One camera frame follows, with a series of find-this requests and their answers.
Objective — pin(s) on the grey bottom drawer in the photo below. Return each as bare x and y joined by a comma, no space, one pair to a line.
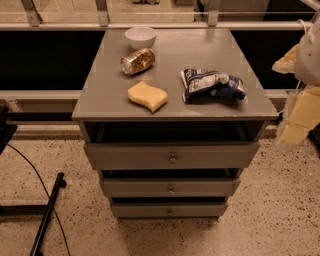
167,210

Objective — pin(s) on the grey drawer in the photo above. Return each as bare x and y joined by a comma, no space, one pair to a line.
156,156
169,187
167,210

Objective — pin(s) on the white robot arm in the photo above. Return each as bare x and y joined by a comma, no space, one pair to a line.
302,109

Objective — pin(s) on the grey drawer cabinet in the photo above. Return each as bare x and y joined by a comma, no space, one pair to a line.
106,115

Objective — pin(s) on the grey top drawer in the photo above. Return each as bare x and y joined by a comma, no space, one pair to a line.
156,156

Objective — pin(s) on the grey middle drawer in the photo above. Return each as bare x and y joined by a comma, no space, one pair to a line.
169,187

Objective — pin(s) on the yellow sponge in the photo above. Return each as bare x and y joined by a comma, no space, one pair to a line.
148,96

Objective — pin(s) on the blue white chip bag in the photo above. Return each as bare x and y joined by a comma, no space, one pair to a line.
213,83

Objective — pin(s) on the golden soda can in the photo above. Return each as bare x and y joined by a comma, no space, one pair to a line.
137,61

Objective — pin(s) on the white bowl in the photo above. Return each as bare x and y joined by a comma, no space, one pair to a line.
141,37

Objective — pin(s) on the black box at left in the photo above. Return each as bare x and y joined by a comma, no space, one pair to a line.
6,130

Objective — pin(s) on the black stand leg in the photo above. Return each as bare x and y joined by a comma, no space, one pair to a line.
45,211

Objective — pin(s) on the metal railing frame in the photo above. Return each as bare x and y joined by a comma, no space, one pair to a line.
103,14

